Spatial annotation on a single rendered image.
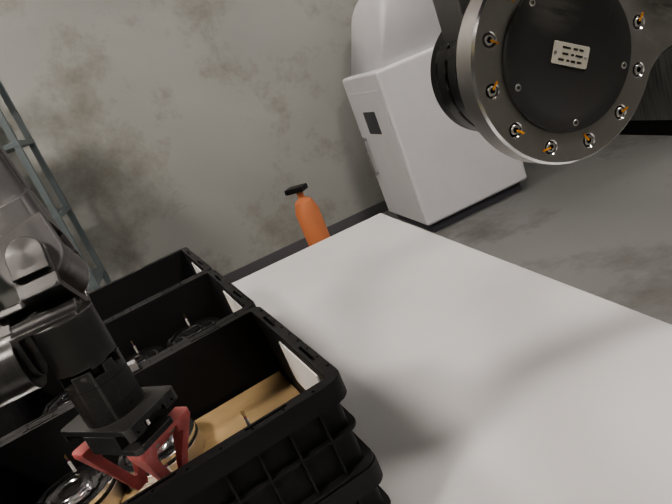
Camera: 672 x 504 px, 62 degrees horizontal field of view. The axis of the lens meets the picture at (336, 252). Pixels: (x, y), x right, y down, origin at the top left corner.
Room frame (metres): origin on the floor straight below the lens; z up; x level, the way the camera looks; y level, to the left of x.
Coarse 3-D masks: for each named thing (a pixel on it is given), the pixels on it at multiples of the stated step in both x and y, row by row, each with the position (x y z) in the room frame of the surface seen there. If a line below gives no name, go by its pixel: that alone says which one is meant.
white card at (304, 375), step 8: (280, 344) 0.64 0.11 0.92; (288, 352) 0.62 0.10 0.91; (288, 360) 0.64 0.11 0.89; (296, 360) 0.59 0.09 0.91; (296, 368) 0.61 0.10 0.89; (304, 368) 0.57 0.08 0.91; (296, 376) 0.63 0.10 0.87; (304, 376) 0.59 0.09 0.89; (312, 376) 0.55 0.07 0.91; (304, 384) 0.61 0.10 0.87; (312, 384) 0.56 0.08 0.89
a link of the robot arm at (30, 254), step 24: (24, 240) 0.51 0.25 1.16; (24, 264) 0.49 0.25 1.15; (48, 264) 0.49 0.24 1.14; (24, 288) 0.49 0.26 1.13; (48, 288) 0.48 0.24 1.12; (72, 288) 0.51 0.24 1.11; (0, 312) 0.49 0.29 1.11; (24, 312) 0.50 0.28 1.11; (0, 336) 0.49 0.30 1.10; (0, 360) 0.46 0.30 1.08; (0, 384) 0.46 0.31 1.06; (24, 384) 0.46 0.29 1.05
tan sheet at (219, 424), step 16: (256, 384) 0.73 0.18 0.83; (272, 384) 0.71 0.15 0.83; (288, 384) 0.70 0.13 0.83; (240, 400) 0.71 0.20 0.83; (256, 400) 0.69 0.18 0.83; (272, 400) 0.67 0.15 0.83; (288, 400) 0.66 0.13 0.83; (208, 416) 0.70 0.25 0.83; (224, 416) 0.68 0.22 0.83; (240, 416) 0.67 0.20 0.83; (256, 416) 0.65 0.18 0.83; (208, 432) 0.66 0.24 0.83; (224, 432) 0.64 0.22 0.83; (208, 448) 0.62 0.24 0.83; (128, 496) 0.59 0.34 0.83
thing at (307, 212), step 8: (304, 184) 3.22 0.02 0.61; (288, 192) 3.24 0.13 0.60; (296, 192) 3.21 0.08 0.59; (304, 200) 3.21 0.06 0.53; (312, 200) 3.23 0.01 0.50; (296, 208) 3.22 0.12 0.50; (304, 208) 3.18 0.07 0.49; (312, 208) 3.19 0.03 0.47; (296, 216) 3.23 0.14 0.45; (304, 216) 3.18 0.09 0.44; (312, 216) 3.18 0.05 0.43; (320, 216) 3.21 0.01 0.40; (304, 224) 3.19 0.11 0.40; (312, 224) 3.18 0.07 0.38; (320, 224) 3.19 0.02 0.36; (304, 232) 3.21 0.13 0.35; (312, 232) 3.18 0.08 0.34; (320, 232) 3.18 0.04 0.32; (328, 232) 3.23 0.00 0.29; (312, 240) 3.18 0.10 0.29; (320, 240) 3.18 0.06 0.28
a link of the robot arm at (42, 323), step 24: (48, 312) 0.49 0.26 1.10; (72, 312) 0.48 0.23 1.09; (96, 312) 0.50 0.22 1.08; (24, 336) 0.47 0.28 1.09; (48, 336) 0.47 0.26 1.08; (72, 336) 0.47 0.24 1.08; (96, 336) 0.48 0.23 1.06; (24, 360) 0.47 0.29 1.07; (48, 360) 0.47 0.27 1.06; (72, 360) 0.47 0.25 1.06; (96, 360) 0.47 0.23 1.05
